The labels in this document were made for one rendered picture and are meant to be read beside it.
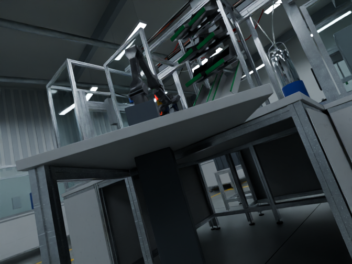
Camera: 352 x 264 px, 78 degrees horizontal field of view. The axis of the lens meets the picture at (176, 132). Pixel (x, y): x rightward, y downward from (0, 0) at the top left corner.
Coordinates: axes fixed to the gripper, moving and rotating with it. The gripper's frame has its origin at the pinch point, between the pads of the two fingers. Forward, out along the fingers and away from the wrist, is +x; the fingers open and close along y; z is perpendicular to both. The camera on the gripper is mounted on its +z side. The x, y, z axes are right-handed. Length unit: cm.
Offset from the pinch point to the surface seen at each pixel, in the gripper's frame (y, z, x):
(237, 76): -49.3, -5.5, -0.1
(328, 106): -77, 15, 53
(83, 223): 106, -55, 27
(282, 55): -63, 69, 32
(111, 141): -37, -81, -29
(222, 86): -37.6, -0.2, 3.2
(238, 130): -48, -41, 9
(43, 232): -18, -101, -25
